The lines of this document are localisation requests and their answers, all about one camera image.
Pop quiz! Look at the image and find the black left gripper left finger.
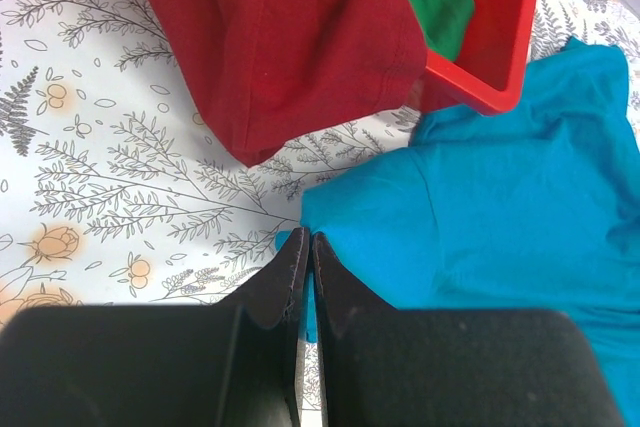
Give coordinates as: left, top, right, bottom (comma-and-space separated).
1, 228, 310, 426

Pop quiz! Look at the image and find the crumpled dark red t-shirt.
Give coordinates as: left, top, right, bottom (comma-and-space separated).
149, 0, 427, 166

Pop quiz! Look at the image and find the red plastic bin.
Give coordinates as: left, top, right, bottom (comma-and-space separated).
407, 0, 536, 115

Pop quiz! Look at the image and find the teal blue t-shirt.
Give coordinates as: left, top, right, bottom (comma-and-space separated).
300, 38, 639, 426

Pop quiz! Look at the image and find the green t-shirt in bin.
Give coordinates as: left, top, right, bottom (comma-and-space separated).
408, 0, 475, 61

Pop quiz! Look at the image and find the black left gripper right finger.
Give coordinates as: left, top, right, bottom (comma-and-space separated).
313, 234, 624, 426

